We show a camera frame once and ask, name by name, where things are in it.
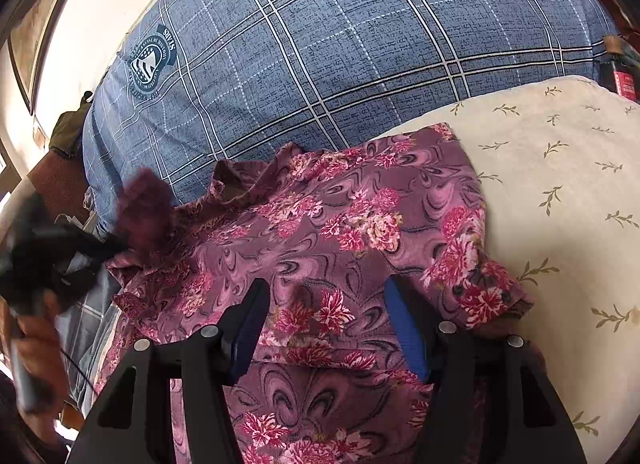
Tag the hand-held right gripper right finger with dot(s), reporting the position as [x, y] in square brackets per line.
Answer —
[407, 335]

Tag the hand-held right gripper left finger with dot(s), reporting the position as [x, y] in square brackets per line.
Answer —
[246, 343]

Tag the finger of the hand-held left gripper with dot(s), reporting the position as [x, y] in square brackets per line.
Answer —
[102, 246]

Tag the purple floral garment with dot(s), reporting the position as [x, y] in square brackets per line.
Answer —
[320, 234]

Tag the person's left hand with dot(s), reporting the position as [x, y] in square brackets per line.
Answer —
[44, 351]

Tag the brown wooden headboard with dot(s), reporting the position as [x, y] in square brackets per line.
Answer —
[52, 183]

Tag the bright window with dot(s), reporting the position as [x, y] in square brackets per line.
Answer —
[5, 176]

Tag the olive green cloth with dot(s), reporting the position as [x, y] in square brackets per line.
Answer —
[70, 129]

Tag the cream leaf-print blanket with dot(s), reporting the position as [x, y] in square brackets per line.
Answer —
[560, 204]

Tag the blue plaid quilt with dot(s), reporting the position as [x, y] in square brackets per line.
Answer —
[350, 43]

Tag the red bottle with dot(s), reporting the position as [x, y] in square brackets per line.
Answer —
[619, 74]

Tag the wooden wall frame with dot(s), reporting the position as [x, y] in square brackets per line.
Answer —
[30, 38]

